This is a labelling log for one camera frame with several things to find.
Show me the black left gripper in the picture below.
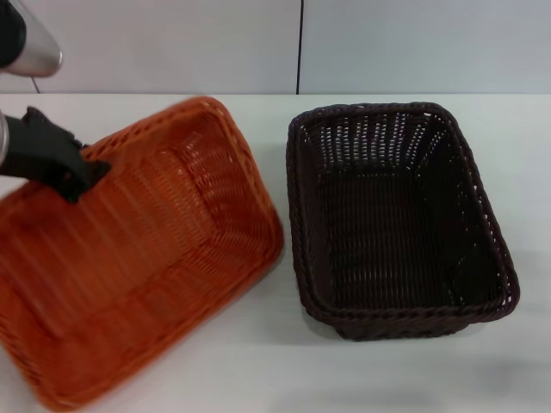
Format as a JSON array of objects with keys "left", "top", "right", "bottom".
[{"left": 0, "top": 106, "right": 111, "bottom": 205}]

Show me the dark brown woven basket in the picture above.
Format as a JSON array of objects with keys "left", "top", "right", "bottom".
[{"left": 286, "top": 102, "right": 521, "bottom": 342}]

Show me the orange woven plastic basket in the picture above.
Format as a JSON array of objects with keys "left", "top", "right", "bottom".
[{"left": 0, "top": 96, "right": 286, "bottom": 410}]

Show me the left wrist camera silver housing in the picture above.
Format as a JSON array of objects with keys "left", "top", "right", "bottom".
[{"left": 0, "top": 0, "right": 64, "bottom": 79}]

